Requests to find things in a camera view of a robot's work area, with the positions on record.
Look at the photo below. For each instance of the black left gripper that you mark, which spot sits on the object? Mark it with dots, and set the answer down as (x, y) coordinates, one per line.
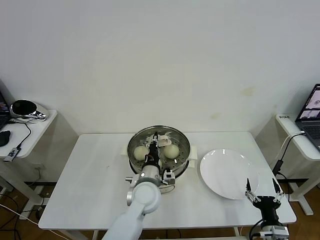
(153, 155)

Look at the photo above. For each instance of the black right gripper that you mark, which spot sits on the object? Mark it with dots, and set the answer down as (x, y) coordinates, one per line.
(267, 205)

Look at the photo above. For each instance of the white steamed baozi bun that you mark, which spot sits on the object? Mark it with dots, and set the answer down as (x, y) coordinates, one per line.
(140, 153)
(171, 151)

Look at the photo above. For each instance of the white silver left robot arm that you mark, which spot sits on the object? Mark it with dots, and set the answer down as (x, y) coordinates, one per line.
(146, 197)

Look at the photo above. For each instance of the perforated steel steamer basket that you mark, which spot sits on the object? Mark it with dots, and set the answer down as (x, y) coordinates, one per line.
(179, 167)

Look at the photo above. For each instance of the round white plate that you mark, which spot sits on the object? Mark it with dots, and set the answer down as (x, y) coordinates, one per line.
(225, 170)

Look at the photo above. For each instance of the white electric cooker base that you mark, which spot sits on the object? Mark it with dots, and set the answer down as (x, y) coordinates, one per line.
(192, 155)

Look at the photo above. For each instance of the large white table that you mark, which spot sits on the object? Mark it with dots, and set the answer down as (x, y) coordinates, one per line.
(100, 150)

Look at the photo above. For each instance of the white side table with label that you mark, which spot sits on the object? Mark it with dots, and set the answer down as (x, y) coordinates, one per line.
(303, 150)

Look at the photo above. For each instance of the black white label sticker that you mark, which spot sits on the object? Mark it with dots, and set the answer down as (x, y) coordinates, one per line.
(284, 117)

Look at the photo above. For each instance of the laptop with bright screen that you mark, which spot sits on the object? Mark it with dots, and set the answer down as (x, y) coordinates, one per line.
(311, 117)

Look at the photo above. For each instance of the white side table with headset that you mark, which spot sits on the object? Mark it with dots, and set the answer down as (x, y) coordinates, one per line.
(37, 135)

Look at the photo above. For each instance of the shiny silver black headset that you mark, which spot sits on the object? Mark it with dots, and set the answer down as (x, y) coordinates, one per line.
(22, 107)

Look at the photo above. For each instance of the black grey USB hub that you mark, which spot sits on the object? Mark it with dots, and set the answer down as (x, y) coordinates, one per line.
(11, 153)

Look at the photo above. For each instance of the black computer mouse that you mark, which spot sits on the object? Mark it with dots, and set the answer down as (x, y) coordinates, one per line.
(4, 138)

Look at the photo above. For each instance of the laptop with grey lid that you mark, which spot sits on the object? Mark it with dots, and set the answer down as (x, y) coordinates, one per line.
(3, 110)

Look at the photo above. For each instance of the white wall outlet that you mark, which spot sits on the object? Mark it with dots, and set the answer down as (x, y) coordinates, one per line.
(37, 167)

